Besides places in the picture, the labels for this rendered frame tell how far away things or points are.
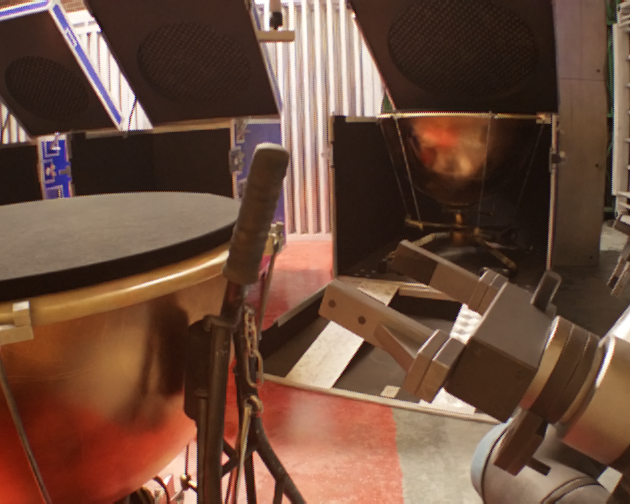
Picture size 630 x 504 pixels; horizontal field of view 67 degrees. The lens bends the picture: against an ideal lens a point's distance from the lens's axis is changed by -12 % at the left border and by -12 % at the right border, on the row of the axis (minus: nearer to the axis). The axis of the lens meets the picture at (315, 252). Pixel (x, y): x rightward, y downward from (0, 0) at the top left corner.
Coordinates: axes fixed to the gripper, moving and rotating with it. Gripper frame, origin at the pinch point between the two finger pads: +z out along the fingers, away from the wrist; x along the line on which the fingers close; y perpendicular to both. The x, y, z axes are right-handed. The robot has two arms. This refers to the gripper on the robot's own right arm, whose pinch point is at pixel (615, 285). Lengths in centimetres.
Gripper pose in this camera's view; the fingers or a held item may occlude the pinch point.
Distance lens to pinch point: 163.3
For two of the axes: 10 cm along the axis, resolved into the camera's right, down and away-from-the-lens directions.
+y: 8.2, 4.6, -3.4
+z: -3.8, 8.8, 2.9
